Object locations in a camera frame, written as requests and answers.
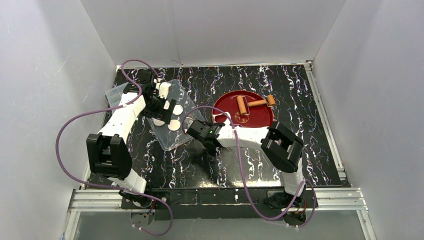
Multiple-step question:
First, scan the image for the aluminium frame rail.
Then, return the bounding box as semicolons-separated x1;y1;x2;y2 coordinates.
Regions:
61;187;376;240

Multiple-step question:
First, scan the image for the clear plastic tray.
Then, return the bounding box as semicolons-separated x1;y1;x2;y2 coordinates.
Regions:
147;79;205;151

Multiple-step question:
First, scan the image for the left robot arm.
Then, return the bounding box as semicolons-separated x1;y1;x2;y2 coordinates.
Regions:
86;73;177;193

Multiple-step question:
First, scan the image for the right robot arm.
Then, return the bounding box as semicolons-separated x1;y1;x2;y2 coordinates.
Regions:
186;119;306;208

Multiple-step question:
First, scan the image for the red round tray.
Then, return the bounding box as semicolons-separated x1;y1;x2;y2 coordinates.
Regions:
213;90;274;128

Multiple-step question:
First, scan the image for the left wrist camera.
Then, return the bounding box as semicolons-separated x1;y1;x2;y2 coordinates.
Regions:
154;79;172;99

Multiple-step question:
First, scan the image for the clear plastic compartment box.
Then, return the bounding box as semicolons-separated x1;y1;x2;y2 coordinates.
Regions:
105;83;135;108

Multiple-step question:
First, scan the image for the wooden double-ended rolling pin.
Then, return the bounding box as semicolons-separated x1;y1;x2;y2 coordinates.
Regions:
236;95;276;116

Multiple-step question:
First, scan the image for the white dough piece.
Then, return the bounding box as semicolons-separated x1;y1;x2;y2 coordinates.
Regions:
212;112;231;125

